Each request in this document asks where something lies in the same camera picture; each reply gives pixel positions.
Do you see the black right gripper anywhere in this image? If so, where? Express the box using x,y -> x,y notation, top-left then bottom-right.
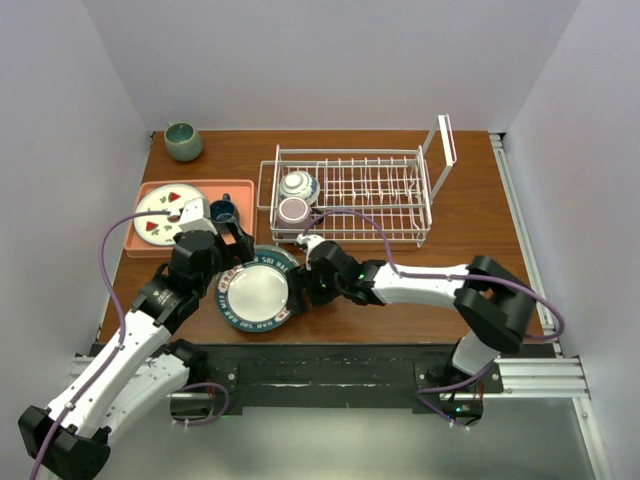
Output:
286,263 -> 346,314

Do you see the purple mug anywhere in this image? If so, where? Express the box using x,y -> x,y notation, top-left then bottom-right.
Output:
276,197 -> 321,229

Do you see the blue floral ceramic bowl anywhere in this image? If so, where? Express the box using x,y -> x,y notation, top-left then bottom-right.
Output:
278,170 -> 320,206

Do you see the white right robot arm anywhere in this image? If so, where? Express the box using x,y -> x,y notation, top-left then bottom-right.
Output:
286,235 -> 540,393

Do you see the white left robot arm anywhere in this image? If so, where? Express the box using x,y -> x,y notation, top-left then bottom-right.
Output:
18,219 -> 255,479

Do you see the dark blue small mug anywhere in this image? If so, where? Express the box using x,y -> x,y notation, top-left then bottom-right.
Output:
210,193 -> 240,224

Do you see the green rimmed white plate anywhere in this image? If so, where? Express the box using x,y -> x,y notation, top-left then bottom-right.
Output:
215,245 -> 299,333

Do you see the salmon pink tray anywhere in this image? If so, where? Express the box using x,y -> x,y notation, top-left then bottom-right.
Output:
124,179 -> 256,258

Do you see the watermelon pattern white plate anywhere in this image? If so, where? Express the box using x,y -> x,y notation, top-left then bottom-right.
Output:
133,183 -> 206,246

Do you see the green ceramic cup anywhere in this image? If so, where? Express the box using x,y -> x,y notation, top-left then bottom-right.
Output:
164,122 -> 203,162

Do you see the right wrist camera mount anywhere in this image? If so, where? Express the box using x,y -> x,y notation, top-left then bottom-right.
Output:
296,233 -> 325,270

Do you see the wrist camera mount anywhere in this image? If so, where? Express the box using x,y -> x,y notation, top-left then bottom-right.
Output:
172,197 -> 213,232
296,233 -> 325,270

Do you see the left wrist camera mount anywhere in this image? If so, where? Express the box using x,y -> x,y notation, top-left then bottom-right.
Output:
172,197 -> 213,232

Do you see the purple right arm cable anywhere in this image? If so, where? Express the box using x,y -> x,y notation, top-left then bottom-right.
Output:
302,208 -> 566,429

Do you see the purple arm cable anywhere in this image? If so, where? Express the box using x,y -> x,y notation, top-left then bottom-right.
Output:
302,208 -> 566,429
27,211 -> 231,480

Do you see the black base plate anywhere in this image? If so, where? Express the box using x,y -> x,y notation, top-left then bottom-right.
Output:
163,340 -> 475,418

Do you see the white wire dish rack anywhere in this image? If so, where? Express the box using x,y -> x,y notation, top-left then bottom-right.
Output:
257,114 -> 457,246

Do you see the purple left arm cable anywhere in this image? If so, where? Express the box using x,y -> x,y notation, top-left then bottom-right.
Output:
27,211 -> 231,480

